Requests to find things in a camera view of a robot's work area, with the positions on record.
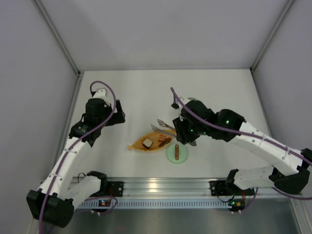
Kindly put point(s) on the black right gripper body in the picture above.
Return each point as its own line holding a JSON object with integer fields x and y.
{"x": 182, "y": 131}

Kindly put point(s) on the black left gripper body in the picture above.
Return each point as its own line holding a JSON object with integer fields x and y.
{"x": 117, "y": 115}

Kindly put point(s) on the metal serving tongs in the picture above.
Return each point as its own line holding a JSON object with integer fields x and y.
{"x": 171, "y": 130}

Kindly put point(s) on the white and black rice cake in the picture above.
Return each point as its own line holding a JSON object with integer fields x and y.
{"x": 147, "y": 143}

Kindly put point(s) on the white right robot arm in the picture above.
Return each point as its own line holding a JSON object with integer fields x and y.
{"x": 288, "y": 168}

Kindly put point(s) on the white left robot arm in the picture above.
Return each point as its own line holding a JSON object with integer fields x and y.
{"x": 55, "y": 201}

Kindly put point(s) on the green cylindrical lunch container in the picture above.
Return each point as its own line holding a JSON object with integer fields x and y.
{"x": 192, "y": 98}

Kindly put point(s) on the brown food piece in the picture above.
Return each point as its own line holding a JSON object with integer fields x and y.
{"x": 164, "y": 142}

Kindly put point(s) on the boat-shaped woven bamboo basket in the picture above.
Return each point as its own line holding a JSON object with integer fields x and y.
{"x": 155, "y": 146}

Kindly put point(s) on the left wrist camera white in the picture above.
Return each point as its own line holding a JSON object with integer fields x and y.
{"x": 101, "y": 93}

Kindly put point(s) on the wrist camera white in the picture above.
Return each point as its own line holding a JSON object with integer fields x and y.
{"x": 101, "y": 93}
{"x": 177, "y": 103}

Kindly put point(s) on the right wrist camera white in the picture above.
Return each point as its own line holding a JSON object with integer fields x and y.
{"x": 177, "y": 103}

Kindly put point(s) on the green lid with wooden handle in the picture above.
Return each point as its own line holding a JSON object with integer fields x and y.
{"x": 177, "y": 153}

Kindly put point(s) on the aluminium mounting rail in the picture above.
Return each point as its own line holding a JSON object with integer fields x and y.
{"x": 153, "y": 188}

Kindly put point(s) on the slotted grey cable duct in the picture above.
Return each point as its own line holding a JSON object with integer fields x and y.
{"x": 204, "y": 203}

